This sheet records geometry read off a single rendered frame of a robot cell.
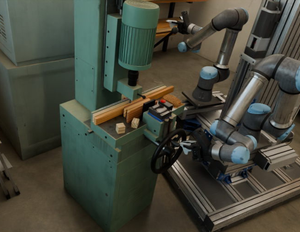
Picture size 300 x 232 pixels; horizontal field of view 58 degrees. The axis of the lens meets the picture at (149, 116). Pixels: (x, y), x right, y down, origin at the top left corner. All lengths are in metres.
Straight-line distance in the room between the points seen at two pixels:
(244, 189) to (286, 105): 1.06
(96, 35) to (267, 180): 1.83
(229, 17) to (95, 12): 0.86
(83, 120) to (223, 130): 0.83
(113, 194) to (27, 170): 1.02
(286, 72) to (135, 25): 0.71
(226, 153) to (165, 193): 1.23
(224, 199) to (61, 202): 1.25
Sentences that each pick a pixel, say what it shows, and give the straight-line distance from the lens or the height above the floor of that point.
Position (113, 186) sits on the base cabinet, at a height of 0.52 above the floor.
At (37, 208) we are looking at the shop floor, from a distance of 2.26.
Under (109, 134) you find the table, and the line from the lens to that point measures 1.41.
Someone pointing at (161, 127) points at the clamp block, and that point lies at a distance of 1.46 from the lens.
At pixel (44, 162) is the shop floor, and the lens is 2.57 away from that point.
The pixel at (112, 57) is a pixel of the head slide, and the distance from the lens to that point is 1.49.
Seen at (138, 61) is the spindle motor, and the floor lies 1.25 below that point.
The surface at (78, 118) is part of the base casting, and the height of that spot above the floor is 0.80.
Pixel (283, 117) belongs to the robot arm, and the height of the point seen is 1.10.
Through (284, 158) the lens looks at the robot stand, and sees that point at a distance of 1.95.
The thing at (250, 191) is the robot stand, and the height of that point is 0.21.
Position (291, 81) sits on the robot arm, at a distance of 1.34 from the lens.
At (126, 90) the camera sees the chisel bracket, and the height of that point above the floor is 1.04.
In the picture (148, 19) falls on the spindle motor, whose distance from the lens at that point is 1.31.
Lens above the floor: 1.79
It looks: 34 degrees down
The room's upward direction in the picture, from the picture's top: 10 degrees clockwise
